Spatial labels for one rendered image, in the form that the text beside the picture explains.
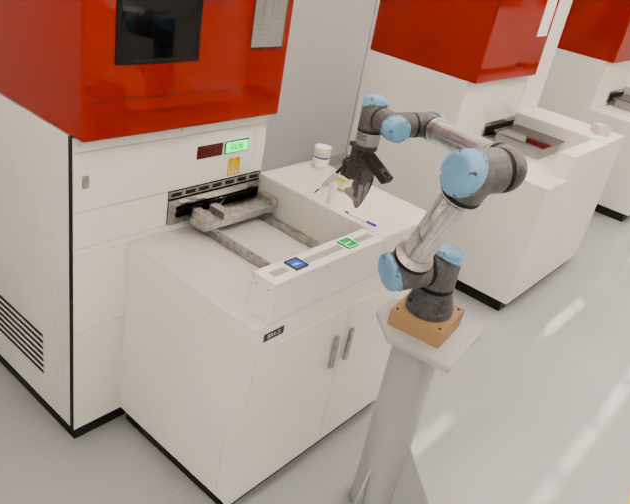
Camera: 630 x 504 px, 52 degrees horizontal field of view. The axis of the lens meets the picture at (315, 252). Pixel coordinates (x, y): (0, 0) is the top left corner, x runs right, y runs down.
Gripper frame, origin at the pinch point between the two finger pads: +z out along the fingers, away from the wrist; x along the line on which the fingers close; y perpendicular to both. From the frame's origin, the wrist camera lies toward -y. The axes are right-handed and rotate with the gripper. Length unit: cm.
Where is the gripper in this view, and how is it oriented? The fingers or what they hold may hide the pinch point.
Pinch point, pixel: (358, 205)
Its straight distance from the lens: 210.6
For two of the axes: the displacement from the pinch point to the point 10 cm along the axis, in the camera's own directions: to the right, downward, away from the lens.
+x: -6.5, 2.6, -7.2
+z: -1.7, 8.7, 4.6
